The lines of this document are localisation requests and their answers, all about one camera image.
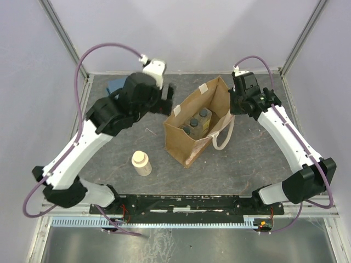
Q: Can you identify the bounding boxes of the clear bottle dark cap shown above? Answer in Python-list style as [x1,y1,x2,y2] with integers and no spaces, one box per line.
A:
[197,108,212,134]
[188,118,203,140]
[180,125,194,138]

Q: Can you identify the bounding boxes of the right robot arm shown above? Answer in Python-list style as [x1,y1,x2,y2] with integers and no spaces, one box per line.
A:
[163,67,336,214]

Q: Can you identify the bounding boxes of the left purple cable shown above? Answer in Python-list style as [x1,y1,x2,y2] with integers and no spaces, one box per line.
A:
[21,43,146,237]

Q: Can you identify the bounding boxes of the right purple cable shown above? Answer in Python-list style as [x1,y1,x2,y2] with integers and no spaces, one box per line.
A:
[233,55,335,235]

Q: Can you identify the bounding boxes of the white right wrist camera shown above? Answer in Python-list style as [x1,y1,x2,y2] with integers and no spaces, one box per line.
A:
[232,66,251,78]

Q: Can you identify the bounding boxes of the beige cylindrical bottle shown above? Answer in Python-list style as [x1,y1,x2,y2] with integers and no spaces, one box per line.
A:
[131,151,152,176]

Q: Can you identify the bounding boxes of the folded blue cloth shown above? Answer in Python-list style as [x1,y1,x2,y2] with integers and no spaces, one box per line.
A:
[106,77,126,95]

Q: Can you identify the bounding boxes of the aluminium frame post right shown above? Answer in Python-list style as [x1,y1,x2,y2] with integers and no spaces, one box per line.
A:
[279,0,330,78]

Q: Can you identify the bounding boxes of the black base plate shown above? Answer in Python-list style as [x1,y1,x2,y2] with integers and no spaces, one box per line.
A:
[89,191,284,222]

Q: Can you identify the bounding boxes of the purple cable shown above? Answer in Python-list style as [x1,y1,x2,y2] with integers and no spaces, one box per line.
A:
[21,43,146,237]
[233,55,335,235]

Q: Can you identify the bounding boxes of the brown canvas bag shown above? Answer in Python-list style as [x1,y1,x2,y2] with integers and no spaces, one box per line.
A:
[163,76,235,168]

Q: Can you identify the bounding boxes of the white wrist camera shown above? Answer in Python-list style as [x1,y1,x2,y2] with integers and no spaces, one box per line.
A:
[139,54,167,90]
[232,66,251,78]

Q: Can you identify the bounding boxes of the blue toothed cable strip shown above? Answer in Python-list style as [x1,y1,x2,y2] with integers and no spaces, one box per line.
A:
[51,214,270,229]

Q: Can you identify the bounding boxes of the aluminium frame rail left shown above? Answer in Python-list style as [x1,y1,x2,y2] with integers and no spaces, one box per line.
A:
[38,0,80,65]

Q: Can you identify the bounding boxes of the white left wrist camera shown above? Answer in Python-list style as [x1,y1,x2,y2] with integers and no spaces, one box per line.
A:
[139,54,167,90]

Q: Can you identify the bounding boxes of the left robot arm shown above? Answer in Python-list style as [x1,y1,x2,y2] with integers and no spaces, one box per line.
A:
[32,72,176,214]

